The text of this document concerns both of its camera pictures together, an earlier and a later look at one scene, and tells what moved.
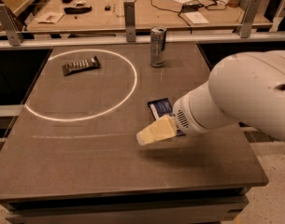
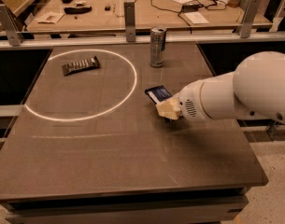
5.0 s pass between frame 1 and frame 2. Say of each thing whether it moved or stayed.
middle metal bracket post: stayed
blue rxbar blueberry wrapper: moved
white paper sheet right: stayed
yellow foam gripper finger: moved
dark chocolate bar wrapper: stayed
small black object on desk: stayed
